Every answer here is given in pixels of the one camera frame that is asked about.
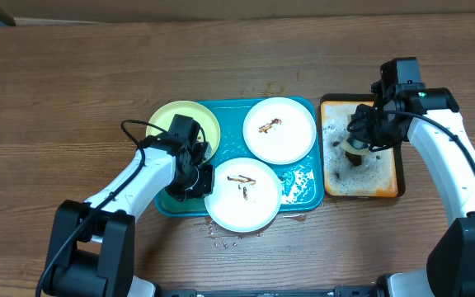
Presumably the orange soapy tray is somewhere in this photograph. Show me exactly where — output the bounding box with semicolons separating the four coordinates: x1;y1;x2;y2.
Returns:
320;93;405;198

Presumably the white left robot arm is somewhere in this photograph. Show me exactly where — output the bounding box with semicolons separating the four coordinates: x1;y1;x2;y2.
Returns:
35;134;214;296

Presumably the teal plastic tray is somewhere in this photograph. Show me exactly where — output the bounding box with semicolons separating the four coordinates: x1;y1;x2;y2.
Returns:
154;98;325;218

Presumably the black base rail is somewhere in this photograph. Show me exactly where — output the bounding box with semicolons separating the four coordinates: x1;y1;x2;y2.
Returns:
155;285;387;297

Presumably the white plate with sauce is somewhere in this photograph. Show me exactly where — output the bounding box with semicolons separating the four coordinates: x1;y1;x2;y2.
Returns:
242;97;317;165

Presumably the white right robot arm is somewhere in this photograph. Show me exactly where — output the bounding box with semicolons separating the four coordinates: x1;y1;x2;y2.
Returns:
346;88;475;296

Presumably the yellow plate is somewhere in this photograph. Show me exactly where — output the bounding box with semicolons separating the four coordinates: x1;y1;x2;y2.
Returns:
149;101;221;158

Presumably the green yellow sponge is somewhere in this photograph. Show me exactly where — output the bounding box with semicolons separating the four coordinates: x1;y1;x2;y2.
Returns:
341;137;369;167

